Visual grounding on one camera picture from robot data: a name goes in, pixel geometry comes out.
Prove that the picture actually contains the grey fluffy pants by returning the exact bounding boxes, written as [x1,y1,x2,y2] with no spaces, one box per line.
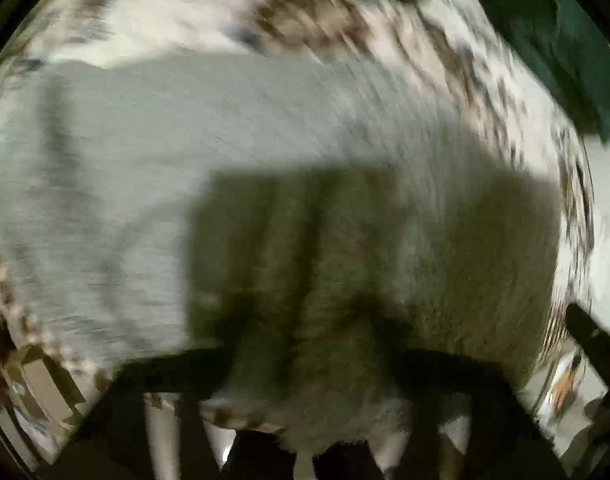
[0,52,561,452]

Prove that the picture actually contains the cluttered side shelf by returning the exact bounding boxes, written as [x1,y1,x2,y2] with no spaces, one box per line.
[0,315,99,472]

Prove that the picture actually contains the dark green folded blanket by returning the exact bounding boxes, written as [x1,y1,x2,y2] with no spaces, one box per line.
[219,0,610,143]

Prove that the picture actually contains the floral bed sheet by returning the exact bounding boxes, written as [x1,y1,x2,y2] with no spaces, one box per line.
[0,0,597,412]

